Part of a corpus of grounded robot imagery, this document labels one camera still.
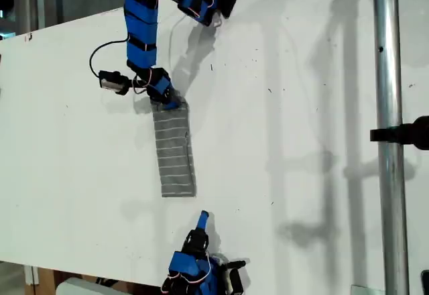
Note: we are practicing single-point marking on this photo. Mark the black object at edge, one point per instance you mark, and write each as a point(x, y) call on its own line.
point(425, 283)

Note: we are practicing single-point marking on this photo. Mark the white box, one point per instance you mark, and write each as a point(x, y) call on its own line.
point(80, 287)

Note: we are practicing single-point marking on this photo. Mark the black clamp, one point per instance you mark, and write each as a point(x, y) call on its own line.
point(409, 133)

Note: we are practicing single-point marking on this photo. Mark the gripper's camera box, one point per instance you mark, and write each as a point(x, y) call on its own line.
point(235, 280)
point(112, 82)

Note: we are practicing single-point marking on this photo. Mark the steel post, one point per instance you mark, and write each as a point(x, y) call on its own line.
point(390, 140)

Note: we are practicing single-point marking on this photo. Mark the grey striped towel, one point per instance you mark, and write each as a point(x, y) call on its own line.
point(176, 154)

